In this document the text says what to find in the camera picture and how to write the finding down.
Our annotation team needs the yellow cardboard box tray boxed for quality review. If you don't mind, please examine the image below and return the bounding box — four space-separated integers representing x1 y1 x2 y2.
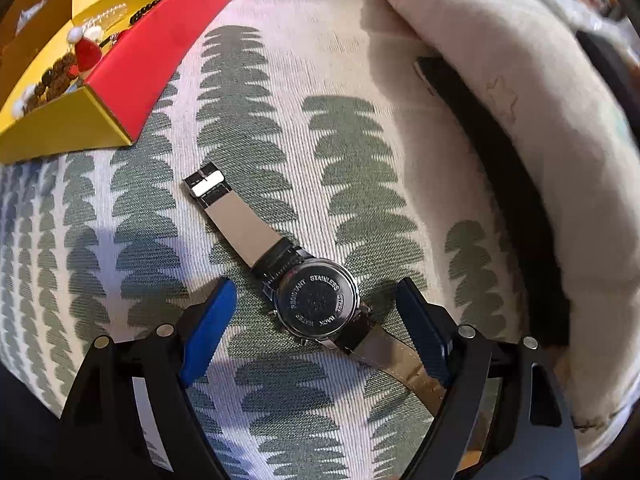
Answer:
1 0 232 165

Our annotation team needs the white bunny carrot hair clip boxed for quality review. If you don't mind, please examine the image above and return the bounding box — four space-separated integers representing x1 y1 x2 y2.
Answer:
11 84 38 120

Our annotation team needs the green leaf pattern bedspread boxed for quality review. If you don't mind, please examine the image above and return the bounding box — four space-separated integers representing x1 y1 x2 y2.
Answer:
0 0 591 480

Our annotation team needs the pearl hair claw clip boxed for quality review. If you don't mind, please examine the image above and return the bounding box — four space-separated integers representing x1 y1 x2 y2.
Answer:
80 3 128 32

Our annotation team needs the wristwatch with tan strap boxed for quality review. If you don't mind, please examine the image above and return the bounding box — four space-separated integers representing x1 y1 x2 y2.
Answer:
183 162 445 415

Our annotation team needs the brown rudraksha bead bracelet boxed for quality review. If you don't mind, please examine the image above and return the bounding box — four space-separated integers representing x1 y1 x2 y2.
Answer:
22 52 82 114

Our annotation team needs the red santa hat clip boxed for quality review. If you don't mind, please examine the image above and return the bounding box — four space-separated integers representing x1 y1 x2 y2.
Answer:
67 26 102 79

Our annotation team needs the beige pillow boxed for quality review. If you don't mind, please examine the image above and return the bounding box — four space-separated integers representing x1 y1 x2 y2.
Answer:
387 0 639 464

